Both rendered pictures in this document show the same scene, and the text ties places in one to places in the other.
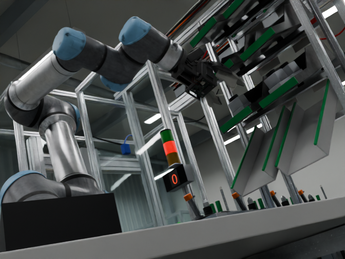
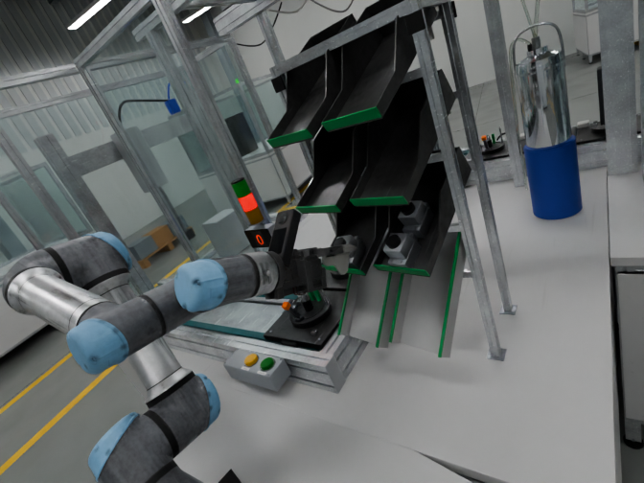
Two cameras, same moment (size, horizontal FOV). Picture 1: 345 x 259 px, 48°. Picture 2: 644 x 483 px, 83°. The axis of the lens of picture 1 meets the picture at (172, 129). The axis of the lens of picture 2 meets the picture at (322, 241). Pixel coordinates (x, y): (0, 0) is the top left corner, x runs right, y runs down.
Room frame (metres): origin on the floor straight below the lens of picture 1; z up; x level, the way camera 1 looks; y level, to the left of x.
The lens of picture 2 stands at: (0.28, -0.19, 1.60)
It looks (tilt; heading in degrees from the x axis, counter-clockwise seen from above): 22 degrees down; 2
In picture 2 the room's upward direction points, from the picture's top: 23 degrees counter-clockwise
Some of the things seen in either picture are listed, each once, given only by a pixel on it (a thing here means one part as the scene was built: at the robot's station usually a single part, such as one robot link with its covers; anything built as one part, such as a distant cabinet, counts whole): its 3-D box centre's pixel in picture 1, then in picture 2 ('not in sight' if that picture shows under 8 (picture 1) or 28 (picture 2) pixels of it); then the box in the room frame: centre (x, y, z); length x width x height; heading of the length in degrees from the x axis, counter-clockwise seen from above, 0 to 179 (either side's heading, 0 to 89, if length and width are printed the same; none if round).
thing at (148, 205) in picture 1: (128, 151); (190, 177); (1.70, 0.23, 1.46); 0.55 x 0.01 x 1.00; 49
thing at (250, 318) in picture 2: not in sight; (261, 315); (1.49, 0.18, 0.91); 0.84 x 0.28 x 0.10; 49
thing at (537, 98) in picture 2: not in sight; (541, 86); (1.49, -1.01, 1.32); 0.14 x 0.14 x 0.38
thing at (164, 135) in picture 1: (167, 137); (241, 188); (1.49, 0.03, 1.38); 0.05 x 0.05 x 0.05
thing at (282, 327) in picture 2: not in sight; (312, 315); (1.28, -0.04, 0.96); 0.24 x 0.24 x 0.02; 49
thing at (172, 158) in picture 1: (173, 160); (254, 215); (1.49, 0.03, 1.28); 0.05 x 0.05 x 0.05
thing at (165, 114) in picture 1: (168, 122); (238, 163); (1.52, 0.01, 1.46); 0.03 x 0.03 x 1.00; 49
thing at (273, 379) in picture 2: not in sight; (256, 368); (1.17, 0.17, 0.93); 0.21 x 0.07 x 0.06; 49
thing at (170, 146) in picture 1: (170, 148); (247, 201); (1.49, 0.03, 1.33); 0.05 x 0.05 x 0.05
